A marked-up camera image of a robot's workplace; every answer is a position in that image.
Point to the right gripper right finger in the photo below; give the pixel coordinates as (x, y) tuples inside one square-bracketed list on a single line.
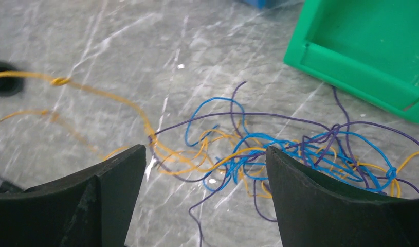
[(313, 209)]

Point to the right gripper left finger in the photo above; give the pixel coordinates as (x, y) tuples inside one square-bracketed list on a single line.
[(91, 207)]

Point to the green plastic bin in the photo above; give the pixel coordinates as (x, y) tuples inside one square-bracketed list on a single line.
[(367, 48)]

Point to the blue plastic bin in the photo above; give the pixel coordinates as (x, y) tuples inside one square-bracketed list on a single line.
[(261, 4)]

